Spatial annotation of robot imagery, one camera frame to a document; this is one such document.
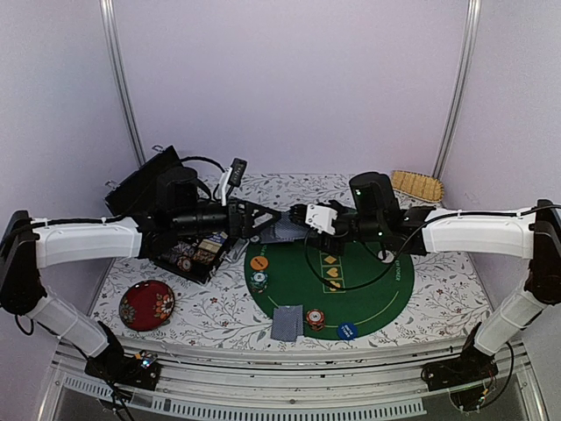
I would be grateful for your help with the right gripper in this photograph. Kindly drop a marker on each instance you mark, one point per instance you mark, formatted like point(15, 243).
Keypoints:
point(327, 246)

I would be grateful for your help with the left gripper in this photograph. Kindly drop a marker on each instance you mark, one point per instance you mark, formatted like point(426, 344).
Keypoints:
point(242, 229)

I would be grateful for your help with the grey playing card deck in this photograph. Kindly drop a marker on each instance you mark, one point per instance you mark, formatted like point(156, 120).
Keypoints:
point(285, 227)

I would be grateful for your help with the orange big blind button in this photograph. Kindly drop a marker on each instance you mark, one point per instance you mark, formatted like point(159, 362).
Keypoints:
point(259, 263)

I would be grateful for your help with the white dealer button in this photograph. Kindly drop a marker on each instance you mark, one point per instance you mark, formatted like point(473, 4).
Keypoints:
point(385, 256)

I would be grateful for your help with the green chip stack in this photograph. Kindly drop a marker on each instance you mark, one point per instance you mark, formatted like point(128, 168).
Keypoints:
point(258, 282)

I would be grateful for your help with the red five chip stack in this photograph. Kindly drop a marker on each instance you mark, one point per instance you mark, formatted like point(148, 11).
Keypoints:
point(184, 264)

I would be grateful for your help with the dealt cards front edge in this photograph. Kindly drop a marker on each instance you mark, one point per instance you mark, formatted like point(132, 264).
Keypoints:
point(287, 323)

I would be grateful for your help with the blue small blind button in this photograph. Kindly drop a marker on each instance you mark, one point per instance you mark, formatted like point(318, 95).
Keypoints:
point(347, 331)

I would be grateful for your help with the dealt cards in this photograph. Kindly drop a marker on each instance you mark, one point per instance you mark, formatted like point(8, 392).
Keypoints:
point(269, 238)

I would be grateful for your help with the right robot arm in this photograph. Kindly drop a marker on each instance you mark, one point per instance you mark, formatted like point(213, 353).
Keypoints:
point(532, 234)

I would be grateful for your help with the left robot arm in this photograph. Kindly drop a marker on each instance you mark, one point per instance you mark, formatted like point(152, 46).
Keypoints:
point(145, 230)

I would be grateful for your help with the yellow playing card box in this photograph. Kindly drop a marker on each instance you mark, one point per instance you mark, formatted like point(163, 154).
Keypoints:
point(208, 248)

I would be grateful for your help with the green round poker mat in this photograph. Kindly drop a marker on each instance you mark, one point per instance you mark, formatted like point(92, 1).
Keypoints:
point(352, 288)

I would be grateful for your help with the woven bamboo tray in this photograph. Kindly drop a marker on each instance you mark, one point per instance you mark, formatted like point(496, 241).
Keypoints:
point(418, 186)

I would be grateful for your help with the black poker chip case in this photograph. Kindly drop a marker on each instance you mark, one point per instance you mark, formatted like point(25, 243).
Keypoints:
point(177, 208)

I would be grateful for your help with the red floral plate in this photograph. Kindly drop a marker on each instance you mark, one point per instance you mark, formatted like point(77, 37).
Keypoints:
point(146, 305)

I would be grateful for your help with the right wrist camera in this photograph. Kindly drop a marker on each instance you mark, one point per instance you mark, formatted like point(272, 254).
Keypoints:
point(320, 218)

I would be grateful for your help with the right metal frame post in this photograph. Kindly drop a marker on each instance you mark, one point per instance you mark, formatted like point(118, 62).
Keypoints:
point(464, 65)

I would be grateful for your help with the metal frame post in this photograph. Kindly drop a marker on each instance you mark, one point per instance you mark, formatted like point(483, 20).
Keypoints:
point(109, 21)
point(464, 65)

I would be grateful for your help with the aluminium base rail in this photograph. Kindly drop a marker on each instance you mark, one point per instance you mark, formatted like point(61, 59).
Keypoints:
point(202, 383)

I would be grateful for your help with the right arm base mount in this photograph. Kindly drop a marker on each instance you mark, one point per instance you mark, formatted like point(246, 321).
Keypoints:
point(464, 377)

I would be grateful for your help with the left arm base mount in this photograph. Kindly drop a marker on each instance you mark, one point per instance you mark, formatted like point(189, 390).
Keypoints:
point(141, 371)

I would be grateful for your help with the left metal frame post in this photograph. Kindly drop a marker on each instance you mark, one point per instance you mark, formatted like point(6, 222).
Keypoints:
point(109, 21)

